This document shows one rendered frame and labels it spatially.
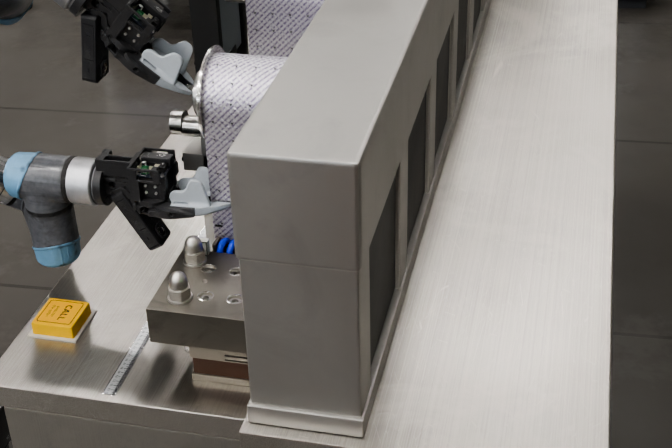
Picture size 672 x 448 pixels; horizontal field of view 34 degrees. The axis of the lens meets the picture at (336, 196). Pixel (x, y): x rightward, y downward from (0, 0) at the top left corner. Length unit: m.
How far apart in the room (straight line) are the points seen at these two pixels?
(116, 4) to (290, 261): 1.00
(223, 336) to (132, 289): 0.33
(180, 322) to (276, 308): 0.89
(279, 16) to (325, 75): 1.06
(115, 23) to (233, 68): 0.18
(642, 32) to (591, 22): 3.87
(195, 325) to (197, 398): 0.11
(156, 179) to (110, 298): 0.27
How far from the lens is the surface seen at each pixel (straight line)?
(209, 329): 1.59
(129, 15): 1.63
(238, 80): 1.62
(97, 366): 1.73
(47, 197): 1.79
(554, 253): 0.96
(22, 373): 1.75
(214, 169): 1.68
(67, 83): 4.90
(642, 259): 3.62
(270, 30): 1.82
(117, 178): 1.74
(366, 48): 0.80
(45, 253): 1.85
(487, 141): 1.13
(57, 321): 1.80
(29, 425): 1.77
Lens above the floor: 1.97
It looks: 31 degrees down
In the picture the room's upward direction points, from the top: 2 degrees counter-clockwise
